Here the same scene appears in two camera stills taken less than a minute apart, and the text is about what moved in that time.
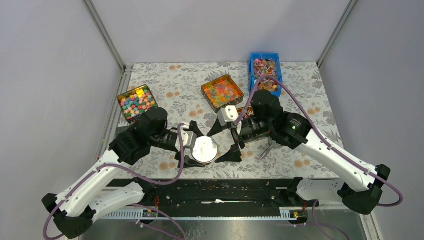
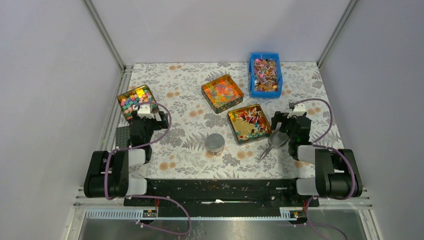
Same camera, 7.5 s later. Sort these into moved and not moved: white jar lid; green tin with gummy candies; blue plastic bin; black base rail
Moved: white jar lid
Not moved: blue plastic bin; green tin with gummy candies; black base rail
